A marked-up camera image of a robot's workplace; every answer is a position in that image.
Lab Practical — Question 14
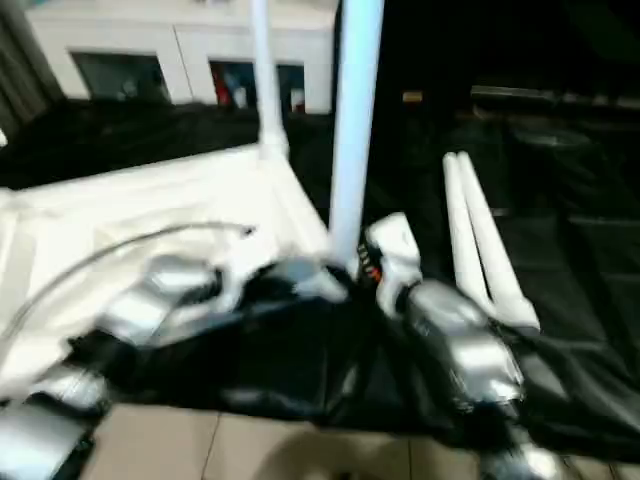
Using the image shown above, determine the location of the white plastic table leg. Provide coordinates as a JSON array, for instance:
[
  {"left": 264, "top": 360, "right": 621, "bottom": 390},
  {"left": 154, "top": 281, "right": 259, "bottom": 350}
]
[
  {"left": 326, "top": 0, "right": 386, "bottom": 275},
  {"left": 249, "top": 0, "right": 292, "bottom": 157},
  {"left": 441, "top": 152, "right": 502, "bottom": 302},
  {"left": 454, "top": 151, "right": 542, "bottom": 332}
]

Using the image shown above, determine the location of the white plastic table top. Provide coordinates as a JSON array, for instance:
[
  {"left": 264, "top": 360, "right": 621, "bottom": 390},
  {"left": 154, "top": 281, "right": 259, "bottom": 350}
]
[{"left": 0, "top": 133, "right": 352, "bottom": 402}]

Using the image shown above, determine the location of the black mat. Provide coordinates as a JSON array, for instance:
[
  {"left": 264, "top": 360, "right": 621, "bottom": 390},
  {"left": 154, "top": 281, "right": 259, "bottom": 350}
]
[{"left": 0, "top": 95, "right": 640, "bottom": 447}]

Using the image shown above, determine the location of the small red item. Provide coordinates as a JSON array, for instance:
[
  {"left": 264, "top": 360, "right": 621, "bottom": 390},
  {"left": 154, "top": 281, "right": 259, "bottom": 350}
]
[{"left": 211, "top": 71, "right": 230, "bottom": 105}]

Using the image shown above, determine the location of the long black bar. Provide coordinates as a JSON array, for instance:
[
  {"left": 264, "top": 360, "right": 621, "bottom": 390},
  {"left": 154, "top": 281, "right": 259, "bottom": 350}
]
[{"left": 469, "top": 84, "right": 640, "bottom": 110}]

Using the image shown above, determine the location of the white cabinet with glass doors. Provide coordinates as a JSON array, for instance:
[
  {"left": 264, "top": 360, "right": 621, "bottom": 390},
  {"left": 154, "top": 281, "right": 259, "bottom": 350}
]
[{"left": 24, "top": 0, "right": 337, "bottom": 115}]

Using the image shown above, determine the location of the grey curtain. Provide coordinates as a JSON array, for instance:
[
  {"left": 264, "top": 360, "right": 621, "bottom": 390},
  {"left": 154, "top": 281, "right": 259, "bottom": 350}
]
[{"left": 0, "top": 0, "right": 66, "bottom": 122}]

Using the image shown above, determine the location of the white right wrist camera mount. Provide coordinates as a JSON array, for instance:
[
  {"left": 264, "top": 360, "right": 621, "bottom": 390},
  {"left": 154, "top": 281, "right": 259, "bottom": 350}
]
[{"left": 361, "top": 211, "right": 422, "bottom": 320}]

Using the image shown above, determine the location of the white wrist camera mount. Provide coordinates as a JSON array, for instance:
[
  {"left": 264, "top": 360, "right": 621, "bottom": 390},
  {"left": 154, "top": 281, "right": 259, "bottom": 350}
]
[
  {"left": 217, "top": 254, "right": 274, "bottom": 311},
  {"left": 361, "top": 211, "right": 422, "bottom": 320}
]

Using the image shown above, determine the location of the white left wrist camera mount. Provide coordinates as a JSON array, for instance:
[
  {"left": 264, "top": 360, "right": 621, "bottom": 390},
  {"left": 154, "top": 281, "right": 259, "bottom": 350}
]
[{"left": 217, "top": 254, "right": 274, "bottom": 311}]

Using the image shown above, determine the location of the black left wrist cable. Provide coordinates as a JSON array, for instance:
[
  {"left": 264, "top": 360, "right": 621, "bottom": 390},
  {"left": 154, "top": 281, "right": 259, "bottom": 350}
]
[{"left": 0, "top": 221, "right": 257, "bottom": 347}]

